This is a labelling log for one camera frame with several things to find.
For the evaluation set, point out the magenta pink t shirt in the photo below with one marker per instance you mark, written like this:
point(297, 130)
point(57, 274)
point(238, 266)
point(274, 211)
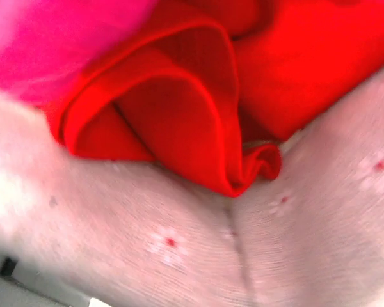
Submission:
point(45, 44)

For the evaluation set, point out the wicker basket with liner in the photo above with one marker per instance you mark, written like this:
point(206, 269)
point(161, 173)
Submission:
point(133, 234)

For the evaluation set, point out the red t shirt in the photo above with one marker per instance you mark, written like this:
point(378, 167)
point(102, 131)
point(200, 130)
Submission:
point(206, 88)

